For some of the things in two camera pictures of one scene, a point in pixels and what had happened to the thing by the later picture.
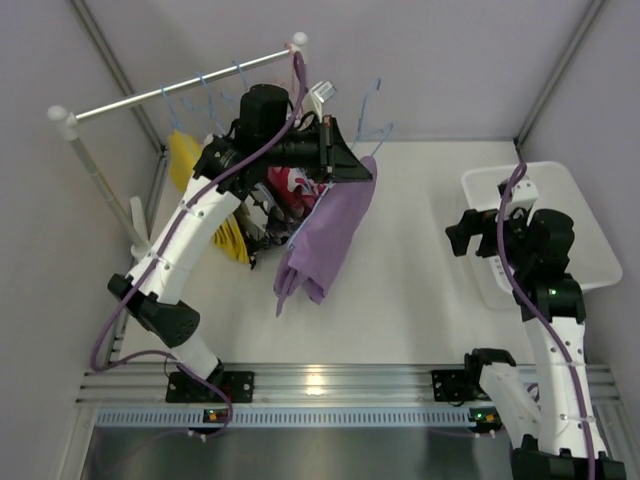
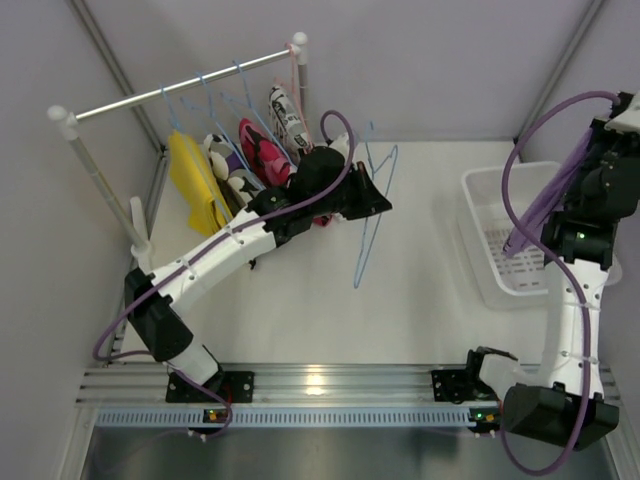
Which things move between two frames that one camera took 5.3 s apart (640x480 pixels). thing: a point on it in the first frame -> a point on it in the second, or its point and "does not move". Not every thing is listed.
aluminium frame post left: (97, 36) does not move
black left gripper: (326, 151) -> (360, 189)
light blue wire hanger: (170, 108) does not move
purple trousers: (324, 251) -> (550, 195)
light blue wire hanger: (359, 134) -> (358, 273)
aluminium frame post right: (557, 70) does not move
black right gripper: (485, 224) -> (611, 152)
